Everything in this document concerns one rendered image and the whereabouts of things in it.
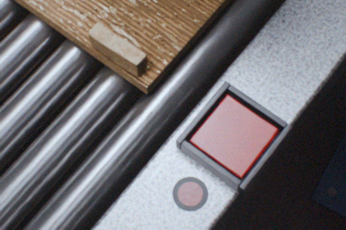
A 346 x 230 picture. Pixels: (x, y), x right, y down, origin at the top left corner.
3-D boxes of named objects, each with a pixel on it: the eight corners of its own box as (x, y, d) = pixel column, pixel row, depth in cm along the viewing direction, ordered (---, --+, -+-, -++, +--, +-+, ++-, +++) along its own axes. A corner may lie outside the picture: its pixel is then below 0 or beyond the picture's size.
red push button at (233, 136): (279, 135, 63) (280, 129, 62) (240, 183, 61) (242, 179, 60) (226, 99, 65) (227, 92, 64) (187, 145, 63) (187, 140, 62)
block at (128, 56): (149, 67, 64) (148, 52, 62) (137, 81, 64) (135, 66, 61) (101, 34, 66) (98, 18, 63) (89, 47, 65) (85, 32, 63)
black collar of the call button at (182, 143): (291, 133, 63) (293, 126, 62) (242, 196, 61) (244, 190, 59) (224, 88, 65) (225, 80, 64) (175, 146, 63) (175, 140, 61)
